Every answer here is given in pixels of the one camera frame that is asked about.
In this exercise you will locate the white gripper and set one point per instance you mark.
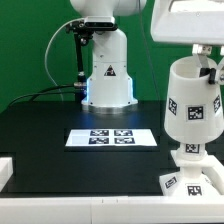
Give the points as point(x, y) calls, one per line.
point(190, 22)

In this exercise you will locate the white lamp shade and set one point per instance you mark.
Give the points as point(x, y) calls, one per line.
point(194, 113)

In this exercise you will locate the white lamp bulb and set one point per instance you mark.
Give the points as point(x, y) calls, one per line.
point(191, 151)

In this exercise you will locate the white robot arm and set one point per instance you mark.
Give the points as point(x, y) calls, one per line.
point(110, 88)

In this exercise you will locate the white marker sheet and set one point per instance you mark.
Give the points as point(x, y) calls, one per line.
point(110, 137)

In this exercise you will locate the white right rail block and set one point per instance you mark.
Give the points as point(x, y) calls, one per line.
point(215, 172)

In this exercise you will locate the white rail block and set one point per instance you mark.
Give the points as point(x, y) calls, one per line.
point(215, 172)
point(6, 171)

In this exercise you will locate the black camera on stand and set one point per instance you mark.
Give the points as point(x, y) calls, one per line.
point(83, 30)

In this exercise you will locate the white front rail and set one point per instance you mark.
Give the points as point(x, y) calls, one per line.
point(112, 210)

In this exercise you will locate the white left rail block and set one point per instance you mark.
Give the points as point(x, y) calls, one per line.
point(6, 171)

